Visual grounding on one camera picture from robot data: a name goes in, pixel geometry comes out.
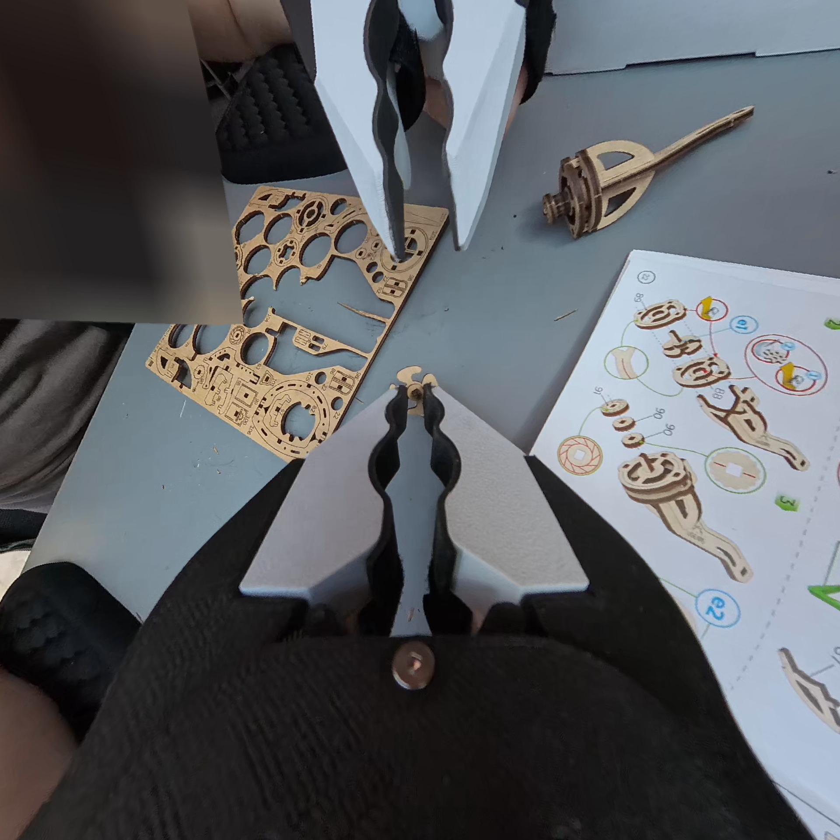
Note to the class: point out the person's grey clothing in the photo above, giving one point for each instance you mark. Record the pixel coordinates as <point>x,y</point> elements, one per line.
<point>52,407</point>

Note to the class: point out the person's right forearm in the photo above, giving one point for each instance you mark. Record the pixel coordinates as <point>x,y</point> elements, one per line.
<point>26,761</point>

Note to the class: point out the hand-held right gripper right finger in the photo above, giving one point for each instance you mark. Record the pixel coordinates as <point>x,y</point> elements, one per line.
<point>505,525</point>

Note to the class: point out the white instruction booklet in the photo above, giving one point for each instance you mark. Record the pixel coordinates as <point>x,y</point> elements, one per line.
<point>722,590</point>

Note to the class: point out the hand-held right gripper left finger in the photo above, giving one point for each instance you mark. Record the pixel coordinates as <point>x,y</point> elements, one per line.
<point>315,525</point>

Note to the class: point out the thin wood sliver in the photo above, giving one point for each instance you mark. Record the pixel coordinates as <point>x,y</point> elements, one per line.
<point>364,312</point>

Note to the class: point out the person's left forearm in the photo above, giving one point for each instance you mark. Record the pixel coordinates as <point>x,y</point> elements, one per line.
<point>256,26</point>

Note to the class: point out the laser-cut wooden parts sheet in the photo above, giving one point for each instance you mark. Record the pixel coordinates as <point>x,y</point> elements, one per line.
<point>275,275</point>

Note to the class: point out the small wooden model part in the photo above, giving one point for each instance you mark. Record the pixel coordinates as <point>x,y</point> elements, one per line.
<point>415,379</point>

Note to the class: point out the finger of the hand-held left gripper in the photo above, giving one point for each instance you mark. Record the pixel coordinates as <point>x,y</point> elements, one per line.
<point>341,85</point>
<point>489,98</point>

